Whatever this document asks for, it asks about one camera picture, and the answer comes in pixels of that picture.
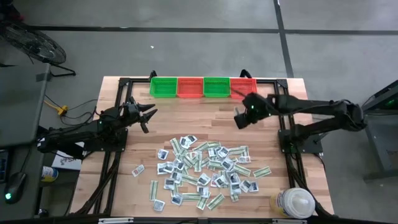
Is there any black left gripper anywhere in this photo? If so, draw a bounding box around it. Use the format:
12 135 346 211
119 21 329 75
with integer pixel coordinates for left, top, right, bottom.
123 101 159 123

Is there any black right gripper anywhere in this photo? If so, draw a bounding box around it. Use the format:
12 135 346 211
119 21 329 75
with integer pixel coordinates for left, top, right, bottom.
231 88 272 123

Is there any orange plastic basket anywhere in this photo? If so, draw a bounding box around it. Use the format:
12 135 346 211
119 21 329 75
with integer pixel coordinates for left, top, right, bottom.
229 77 258 100
177 77 205 99

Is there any green plastic basket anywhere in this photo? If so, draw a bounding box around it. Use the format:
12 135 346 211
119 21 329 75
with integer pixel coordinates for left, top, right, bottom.
149 77 178 98
203 77 231 98

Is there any pile of packets on table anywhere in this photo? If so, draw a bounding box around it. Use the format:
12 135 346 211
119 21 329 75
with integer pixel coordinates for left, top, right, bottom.
182 154 195 169

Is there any yellow power plug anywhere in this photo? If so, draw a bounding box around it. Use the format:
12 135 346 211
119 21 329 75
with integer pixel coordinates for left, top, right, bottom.
43 99 69 117

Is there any white printed paper sheet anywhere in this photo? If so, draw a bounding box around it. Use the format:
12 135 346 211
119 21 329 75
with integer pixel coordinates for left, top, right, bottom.
51 141 86 171

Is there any blue yellow can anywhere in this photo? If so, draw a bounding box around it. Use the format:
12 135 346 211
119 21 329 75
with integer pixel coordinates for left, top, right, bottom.
41 166 59 183

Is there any white wipes canister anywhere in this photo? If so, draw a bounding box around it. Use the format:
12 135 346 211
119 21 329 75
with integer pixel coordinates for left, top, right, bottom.
269 187 317 219

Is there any grey desk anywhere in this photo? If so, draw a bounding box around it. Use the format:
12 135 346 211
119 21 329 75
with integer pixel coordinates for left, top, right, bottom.
0 63 51 147

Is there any black floor fan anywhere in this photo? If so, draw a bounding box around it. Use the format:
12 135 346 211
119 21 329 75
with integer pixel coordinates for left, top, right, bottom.
0 21 77 77

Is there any black computer mouse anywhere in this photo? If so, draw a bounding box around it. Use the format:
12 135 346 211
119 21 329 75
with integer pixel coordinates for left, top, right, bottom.
3 172 27 205

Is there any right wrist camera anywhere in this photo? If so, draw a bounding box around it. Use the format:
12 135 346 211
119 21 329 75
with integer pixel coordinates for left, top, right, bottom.
233 107 250 130

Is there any black floor cable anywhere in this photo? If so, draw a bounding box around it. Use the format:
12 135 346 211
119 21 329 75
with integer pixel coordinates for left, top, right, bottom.
60 98 104 126

